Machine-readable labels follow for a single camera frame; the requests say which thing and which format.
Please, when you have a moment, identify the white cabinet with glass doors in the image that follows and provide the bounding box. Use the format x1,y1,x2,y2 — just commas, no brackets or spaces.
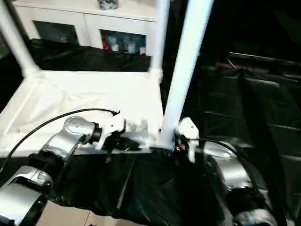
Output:
13,0,158,56

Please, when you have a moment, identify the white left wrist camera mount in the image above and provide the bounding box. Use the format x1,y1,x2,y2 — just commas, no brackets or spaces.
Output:
95,115,127,151

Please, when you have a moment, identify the black long bar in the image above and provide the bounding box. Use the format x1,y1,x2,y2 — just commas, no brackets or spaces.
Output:
229,52,301,66

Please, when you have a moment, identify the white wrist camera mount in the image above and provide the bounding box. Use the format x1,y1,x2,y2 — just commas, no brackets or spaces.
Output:
176,117,199,163
95,115,127,151

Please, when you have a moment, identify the white plastic table leg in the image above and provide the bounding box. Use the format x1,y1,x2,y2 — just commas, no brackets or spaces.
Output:
155,0,214,151
147,0,170,82
0,0,44,78

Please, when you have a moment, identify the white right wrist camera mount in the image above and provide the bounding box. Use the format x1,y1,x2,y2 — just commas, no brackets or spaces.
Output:
176,117,199,163

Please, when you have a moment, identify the white plastic table top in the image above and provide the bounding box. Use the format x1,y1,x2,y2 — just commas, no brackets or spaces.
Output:
0,68,165,158

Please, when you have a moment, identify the black plastic mat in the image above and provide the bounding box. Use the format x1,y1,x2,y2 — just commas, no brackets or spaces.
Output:
0,39,301,226

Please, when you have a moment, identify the blue upright panel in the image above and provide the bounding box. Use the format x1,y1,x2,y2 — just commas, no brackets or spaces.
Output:
167,0,177,57

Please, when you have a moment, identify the dark crumpled bag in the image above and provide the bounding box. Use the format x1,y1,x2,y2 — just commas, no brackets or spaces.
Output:
97,0,118,10

